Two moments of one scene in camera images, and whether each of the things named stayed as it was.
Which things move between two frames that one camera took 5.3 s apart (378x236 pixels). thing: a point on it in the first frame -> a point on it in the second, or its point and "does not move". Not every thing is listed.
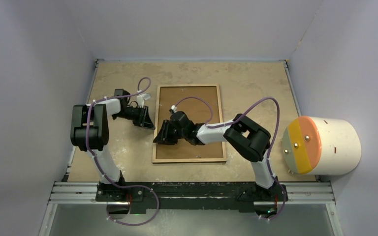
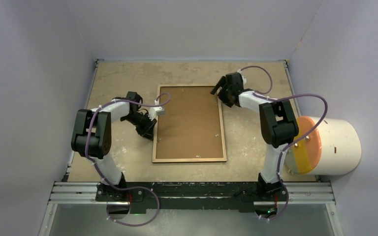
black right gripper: [164, 137] -> [221, 83]
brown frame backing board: [201, 103] does not move
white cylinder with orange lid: [320, 146] does not move
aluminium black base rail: [193, 196] does not move
